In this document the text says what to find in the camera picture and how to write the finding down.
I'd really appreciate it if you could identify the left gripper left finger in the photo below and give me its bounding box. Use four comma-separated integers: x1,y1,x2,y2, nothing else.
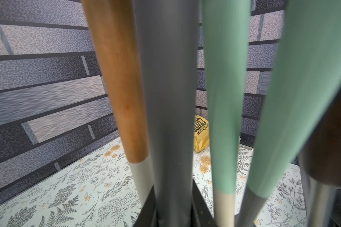
133,186,157,227

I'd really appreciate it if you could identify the yellow green chips bag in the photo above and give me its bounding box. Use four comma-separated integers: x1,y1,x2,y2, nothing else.
193,115,210,153

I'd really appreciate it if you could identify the cream spoon light wood handle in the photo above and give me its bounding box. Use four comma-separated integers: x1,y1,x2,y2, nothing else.
81,1,153,205

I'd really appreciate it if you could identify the grey turner mint handle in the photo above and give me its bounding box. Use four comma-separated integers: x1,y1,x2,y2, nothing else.
236,1,341,227

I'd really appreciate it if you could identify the grey utensil rack stand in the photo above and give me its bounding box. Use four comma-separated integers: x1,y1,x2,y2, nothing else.
135,1,199,227

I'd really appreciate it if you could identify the cream turner mint handle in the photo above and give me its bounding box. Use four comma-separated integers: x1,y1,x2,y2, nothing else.
202,1,251,227

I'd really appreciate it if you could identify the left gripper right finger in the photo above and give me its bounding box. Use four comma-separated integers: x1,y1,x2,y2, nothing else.
191,180,217,227

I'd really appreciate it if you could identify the grey spatula dark wood handle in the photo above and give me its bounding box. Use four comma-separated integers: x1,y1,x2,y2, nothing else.
301,89,341,227

